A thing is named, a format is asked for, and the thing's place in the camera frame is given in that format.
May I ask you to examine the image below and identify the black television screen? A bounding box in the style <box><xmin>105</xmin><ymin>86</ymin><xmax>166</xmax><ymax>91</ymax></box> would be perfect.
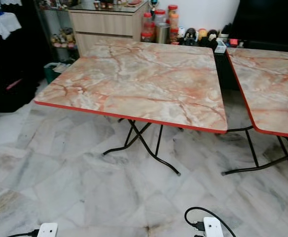
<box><xmin>230</xmin><ymin>0</ymin><xmax>288</xmax><ymax>40</ymax></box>

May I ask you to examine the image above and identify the glass shelf with figurines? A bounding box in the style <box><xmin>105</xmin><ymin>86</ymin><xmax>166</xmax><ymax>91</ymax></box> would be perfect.
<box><xmin>36</xmin><ymin>0</ymin><xmax>80</xmax><ymax>62</ymax></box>

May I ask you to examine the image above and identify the red-lidded clear plastic jar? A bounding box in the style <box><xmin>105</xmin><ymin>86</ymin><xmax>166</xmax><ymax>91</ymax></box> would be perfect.
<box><xmin>154</xmin><ymin>9</ymin><xmax>167</xmax><ymax>25</ymax></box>
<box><xmin>141</xmin><ymin>12</ymin><xmax>154</xmax><ymax>42</ymax></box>

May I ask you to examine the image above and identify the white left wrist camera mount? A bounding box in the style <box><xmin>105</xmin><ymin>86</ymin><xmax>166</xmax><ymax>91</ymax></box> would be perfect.
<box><xmin>37</xmin><ymin>223</ymin><xmax>58</xmax><ymax>237</ymax></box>

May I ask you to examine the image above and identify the black bag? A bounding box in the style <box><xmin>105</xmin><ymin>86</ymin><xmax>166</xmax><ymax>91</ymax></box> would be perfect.
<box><xmin>0</xmin><ymin>49</ymin><xmax>41</xmax><ymax>112</ymax></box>

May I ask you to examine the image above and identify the small white box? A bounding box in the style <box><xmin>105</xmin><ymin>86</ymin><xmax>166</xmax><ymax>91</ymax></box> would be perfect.
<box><xmin>216</xmin><ymin>40</ymin><xmax>227</xmax><ymax>53</ymax></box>

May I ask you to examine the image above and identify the white lace cloth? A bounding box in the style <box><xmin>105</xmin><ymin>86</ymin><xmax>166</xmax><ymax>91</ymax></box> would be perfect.
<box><xmin>0</xmin><ymin>12</ymin><xmax>22</xmax><ymax>40</ymax></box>

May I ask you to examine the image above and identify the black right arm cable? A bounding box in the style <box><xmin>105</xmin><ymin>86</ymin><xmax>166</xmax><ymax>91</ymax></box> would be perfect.
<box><xmin>184</xmin><ymin>206</ymin><xmax>237</xmax><ymax>237</ymax></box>

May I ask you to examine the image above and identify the green plastic bin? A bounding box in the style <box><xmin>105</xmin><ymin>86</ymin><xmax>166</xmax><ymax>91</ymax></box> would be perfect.
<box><xmin>43</xmin><ymin>62</ymin><xmax>73</xmax><ymax>84</ymax></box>

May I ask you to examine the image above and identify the light wooden drawer cabinet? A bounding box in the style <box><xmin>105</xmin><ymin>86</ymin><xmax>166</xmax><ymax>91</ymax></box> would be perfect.
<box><xmin>68</xmin><ymin>2</ymin><xmax>148</xmax><ymax>55</ymax></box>

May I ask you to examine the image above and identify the marble-pattern folding table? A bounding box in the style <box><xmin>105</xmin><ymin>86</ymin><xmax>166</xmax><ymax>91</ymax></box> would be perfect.
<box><xmin>221</xmin><ymin>47</ymin><xmax>288</xmax><ymax>185</ymax></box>
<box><xmin>34</xmin><ymin>39</ymin><xmax>229</xmax><ymax>177</ymax></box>

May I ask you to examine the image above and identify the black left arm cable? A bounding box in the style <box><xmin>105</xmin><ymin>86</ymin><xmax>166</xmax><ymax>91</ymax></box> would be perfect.
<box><xmin>6</xmin><ymin>229</ymin><xmax>39</xmax><ymax>237</ymax></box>

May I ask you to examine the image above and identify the black plush toy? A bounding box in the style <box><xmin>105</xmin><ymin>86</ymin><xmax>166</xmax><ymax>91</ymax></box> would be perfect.
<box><xmin>207</xmin><ymin>30</ymin><xmax>219</xmax><ymax>47</ymax></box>

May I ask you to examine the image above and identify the black toy figurine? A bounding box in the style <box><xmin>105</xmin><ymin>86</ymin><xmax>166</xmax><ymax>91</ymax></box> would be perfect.
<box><xmin>183</xmin><ymin>28</ymin><xmax>197</xmax><ymax>46</ymax></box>

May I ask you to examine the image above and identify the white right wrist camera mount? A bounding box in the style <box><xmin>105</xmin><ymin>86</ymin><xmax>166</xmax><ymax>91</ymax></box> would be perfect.
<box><xmin>203</xmin><ymin>217</ymin><xmax>224</xmax><ymax>237</ymax></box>

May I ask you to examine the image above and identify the small red-lidded jar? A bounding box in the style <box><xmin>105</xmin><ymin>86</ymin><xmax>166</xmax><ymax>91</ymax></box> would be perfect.
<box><xmin>170</xmin><ymin>28</ymin><xmax>179</xmax><ymax>45</ymax></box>

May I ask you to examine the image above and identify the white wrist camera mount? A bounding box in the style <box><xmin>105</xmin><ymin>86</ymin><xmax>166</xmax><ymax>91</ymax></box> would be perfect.
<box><xmin>203</xmin><ymin>217</ymin><xmax>224</xmax><ymax>237</ymax></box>
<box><xmin>37</xmin><ymin>223</ymin><xmax>58</xmax><ymax>237</ymax></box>

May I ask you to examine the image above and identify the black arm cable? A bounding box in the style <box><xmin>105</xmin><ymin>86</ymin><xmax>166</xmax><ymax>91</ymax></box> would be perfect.
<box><xmin>6</xmin><ymin>229</ymin><xmax>39</xmax><ymax>237</ymax></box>
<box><xmin>184</xmin><ymin>206</ymin><xmax>237</xmax><ymax>237</ymax></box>

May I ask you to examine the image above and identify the stainless steel tumbler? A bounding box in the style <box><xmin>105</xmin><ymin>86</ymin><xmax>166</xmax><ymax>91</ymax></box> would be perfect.
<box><xmin>156</xmin><ymin>23</ymin><xmax>171</xmax><ymax>44</ymax></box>

